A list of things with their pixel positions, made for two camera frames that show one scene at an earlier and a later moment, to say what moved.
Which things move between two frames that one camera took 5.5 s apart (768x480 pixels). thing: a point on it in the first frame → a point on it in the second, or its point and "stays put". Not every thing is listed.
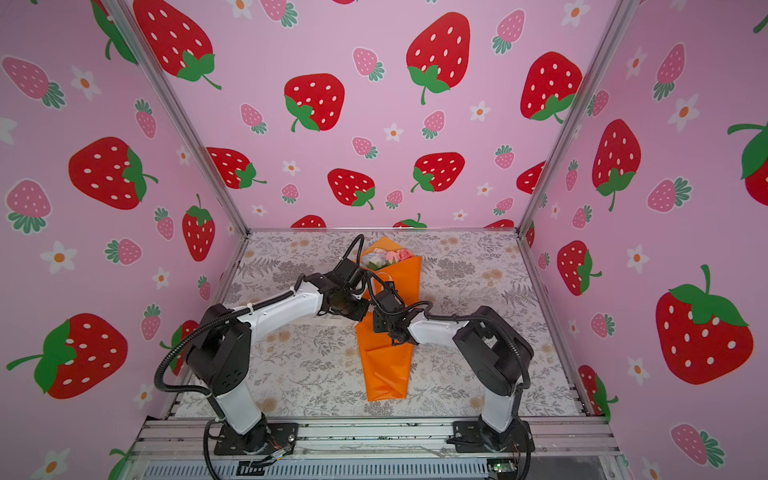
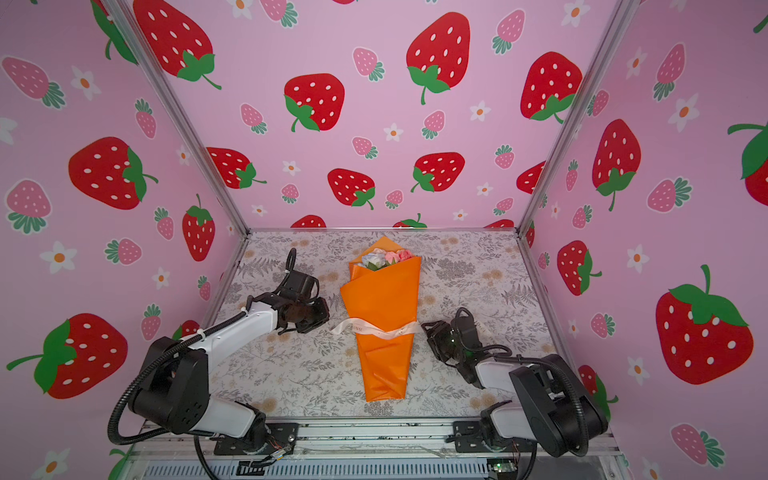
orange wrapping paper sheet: (387, 368) stays put
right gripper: (376, 324) → (440, 329)
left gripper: (362, 311) → (324, 315)
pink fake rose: (395, 256) stays put
